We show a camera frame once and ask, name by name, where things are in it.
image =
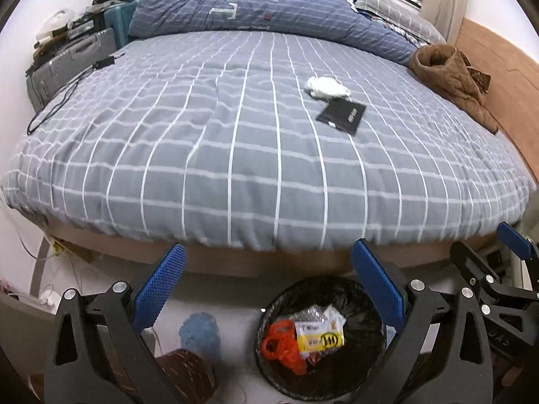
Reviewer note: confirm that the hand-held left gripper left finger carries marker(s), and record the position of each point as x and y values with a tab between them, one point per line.
162	286

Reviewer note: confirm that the clear bubble wrap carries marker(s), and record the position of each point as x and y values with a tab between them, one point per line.
326	88

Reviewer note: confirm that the teal suitcase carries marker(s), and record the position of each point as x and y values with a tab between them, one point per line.
120	25

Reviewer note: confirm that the dark striped cloth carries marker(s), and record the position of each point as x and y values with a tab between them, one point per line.
404	33

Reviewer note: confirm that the white power adapter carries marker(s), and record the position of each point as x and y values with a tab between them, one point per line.
49	296

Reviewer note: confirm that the brown padded jacket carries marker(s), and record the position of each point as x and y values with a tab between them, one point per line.
446	75

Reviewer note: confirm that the black-lined waste bin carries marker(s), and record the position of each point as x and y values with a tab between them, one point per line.
286	387

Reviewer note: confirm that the white plastic device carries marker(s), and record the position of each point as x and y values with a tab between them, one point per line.
54	23

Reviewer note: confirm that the beige curtain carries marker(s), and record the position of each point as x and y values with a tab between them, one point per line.
446	0

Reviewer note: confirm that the black packet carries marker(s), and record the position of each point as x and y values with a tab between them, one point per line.
343	115

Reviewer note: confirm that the blue fuzzy slipper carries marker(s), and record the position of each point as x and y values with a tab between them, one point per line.
198	336

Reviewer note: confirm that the yellow snack packet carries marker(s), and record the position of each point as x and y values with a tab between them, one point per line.
320	336

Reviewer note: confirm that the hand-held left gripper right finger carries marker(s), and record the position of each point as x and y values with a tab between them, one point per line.
377	286

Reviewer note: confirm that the red plastic bag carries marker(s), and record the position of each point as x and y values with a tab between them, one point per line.
280	345

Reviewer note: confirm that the dark patterned cloth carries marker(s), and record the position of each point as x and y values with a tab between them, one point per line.
478	78

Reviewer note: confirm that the grey suitcase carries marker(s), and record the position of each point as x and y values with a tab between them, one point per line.
67	63

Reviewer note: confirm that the grey checked pillow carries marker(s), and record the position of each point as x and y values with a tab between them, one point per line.
391	4

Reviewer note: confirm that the blue striped quilt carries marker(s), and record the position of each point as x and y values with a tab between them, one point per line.
252	8

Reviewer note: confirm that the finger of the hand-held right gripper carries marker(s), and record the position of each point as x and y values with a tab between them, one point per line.
511	235
476	265

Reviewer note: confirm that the wooden headboard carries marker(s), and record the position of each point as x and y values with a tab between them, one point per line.
505	75

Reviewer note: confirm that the translucent plastic bag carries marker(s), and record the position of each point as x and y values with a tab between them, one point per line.
309	313

